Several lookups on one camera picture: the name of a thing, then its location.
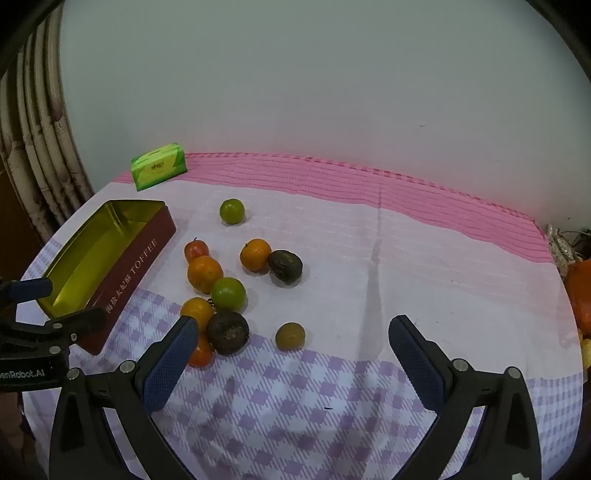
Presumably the orange round object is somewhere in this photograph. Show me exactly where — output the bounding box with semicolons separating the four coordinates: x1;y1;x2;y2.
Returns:
566;259;591;335

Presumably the gold metal tray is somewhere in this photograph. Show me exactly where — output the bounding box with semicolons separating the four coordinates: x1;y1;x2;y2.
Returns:
36;199;177;356

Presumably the brown kiwi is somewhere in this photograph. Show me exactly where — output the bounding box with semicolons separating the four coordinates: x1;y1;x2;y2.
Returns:
275;322;306;352

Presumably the pink and purple checked tablecloth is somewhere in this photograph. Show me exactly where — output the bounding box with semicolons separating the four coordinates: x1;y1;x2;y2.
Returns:
21;152;585;480

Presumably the large green citrus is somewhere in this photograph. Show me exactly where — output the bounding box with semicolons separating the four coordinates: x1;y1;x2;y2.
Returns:
211;277;247;311

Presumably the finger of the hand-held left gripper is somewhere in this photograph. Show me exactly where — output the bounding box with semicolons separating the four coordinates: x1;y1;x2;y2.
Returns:
0;308;108;355
0;277;54;324

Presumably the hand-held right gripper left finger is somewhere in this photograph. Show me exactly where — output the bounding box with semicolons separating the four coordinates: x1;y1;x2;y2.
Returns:
48;315;200;480

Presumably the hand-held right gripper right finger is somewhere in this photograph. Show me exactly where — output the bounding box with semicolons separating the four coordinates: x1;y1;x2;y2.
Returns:
388;315;542;480

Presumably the dark brown passion fruit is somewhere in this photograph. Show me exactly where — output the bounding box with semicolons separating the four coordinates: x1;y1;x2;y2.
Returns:
205;311;250;356
268;250;304;286

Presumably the small red-orange tomato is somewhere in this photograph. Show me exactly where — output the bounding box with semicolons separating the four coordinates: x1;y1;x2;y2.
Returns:
184;238;210;264

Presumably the green tissue pack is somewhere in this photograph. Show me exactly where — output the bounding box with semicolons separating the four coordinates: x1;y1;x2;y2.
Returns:
130;142;189;192

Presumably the large orange mandarin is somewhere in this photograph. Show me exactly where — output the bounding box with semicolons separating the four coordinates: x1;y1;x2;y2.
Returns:
187;255;224;294

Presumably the large red tomato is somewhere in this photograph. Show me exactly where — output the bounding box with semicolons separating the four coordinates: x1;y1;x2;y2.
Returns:
187;333;215;368

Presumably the shiny crumpled wrapper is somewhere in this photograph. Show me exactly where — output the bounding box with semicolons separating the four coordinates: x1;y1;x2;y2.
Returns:
547;224;579;269

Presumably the round green citrus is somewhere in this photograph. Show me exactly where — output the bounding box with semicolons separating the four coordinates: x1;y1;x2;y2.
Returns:
219;198;246;226

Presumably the beige patterned curtain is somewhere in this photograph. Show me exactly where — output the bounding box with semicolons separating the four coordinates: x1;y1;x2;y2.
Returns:
0;4;95;241

